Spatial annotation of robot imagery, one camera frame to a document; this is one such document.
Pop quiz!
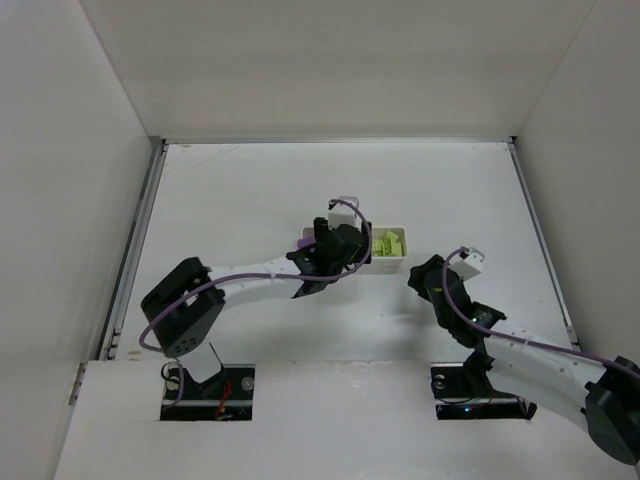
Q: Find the green lego brick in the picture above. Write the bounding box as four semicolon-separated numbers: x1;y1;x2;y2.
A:
372;231;404;258

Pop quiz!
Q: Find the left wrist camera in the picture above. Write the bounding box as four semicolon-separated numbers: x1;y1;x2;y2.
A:
327;196;359;229

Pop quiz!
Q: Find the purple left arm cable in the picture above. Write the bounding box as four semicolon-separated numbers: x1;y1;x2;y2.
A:
138;198;373;412

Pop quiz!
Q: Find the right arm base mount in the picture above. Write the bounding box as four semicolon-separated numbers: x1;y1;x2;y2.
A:
430;352;537;421

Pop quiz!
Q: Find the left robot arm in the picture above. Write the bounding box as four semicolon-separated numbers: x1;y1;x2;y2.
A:
139;218;372;385

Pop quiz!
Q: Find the white divided sorting tray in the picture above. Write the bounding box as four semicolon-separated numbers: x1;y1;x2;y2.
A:
296;225;408;275

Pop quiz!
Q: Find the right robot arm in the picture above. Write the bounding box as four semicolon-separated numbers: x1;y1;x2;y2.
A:
407;247;639;466

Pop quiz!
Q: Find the purple rounded lego brick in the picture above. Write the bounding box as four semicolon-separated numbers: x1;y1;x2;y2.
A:
296;237;315;249

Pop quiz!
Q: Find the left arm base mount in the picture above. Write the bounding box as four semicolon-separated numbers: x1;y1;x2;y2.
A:
160;364;256;422

